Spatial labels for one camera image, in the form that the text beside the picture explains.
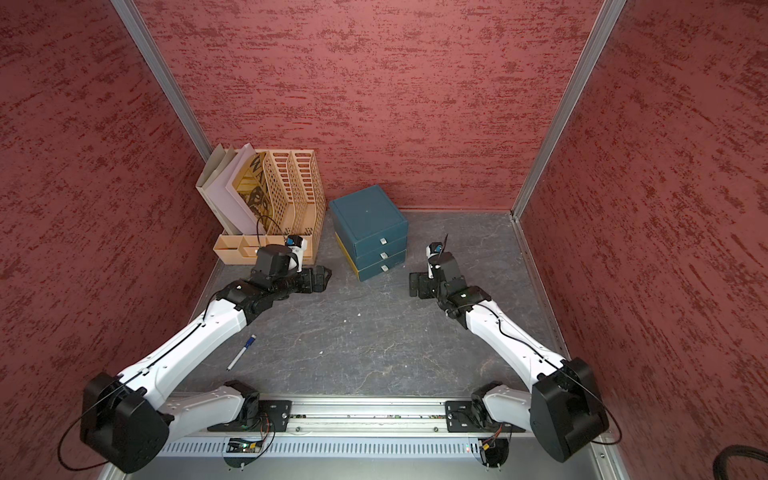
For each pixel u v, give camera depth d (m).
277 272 0.62
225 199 0.90
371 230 0.85
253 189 1.00
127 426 0.38
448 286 0.63
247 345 0.85
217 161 0.96
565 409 0.40
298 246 0.72
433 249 0.75
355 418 0.76
